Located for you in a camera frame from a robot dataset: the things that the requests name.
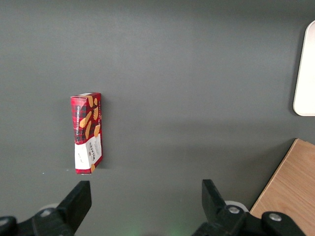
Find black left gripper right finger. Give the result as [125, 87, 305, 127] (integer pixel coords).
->
[194, 179, 306, 236]

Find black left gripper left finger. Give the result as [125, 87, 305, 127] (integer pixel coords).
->
[0, 180, 93, 236]

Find cream plastic tray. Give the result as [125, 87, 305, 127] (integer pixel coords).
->
[292, 19, 315, 117]

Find red tartan shortbread box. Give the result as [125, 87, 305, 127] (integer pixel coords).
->
[70, 92, 103, 175]

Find wooden two-drawer cabinet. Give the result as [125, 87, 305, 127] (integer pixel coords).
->
[250, 139, 315, 236]

